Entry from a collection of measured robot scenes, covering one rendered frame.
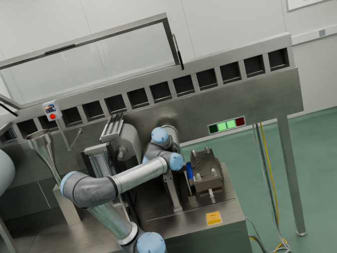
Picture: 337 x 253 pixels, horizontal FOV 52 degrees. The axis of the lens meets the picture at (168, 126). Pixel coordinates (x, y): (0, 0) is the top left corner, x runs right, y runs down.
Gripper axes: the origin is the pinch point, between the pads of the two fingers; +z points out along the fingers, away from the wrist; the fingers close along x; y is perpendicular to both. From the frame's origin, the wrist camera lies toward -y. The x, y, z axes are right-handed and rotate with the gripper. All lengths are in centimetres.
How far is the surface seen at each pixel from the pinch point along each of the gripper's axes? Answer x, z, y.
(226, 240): -17, 13, -51
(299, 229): -76, 116, -57
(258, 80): -62, 17, 37
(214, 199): -17.0, 21.8, -27.4
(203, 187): -12.3, 17.0, -19.8
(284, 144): -76, 66, 3
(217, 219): -15.8, 3.7, -39.4
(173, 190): 5.1, 14.1, -17.4
